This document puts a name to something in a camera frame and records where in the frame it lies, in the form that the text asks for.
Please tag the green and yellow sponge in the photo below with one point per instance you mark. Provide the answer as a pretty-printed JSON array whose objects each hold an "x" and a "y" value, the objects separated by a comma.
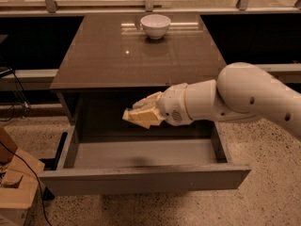
[{"x": 141, "y": 110}]

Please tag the cardboard box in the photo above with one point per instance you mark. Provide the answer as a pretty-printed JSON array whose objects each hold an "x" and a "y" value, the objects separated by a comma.
[{"x": 19, "y": 183}]

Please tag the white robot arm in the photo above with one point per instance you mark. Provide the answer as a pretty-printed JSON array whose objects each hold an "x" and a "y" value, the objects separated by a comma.
[{"x": 241, "y": 93}]

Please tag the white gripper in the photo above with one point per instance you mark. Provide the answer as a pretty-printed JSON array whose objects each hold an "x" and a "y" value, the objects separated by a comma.
[{"x": 173, "y": 105}]

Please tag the grey drawer cabinet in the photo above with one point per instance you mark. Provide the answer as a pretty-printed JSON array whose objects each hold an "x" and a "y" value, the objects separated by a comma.
[{"x": 112, "y": 53}]

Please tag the open grey top drawer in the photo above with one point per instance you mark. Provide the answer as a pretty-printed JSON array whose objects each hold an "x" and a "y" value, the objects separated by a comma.
[{"x": 103, "y": 154}]

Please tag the white ceramic bowl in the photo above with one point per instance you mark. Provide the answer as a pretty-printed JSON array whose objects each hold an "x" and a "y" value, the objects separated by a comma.
[{"x": 155, "y": 25}]

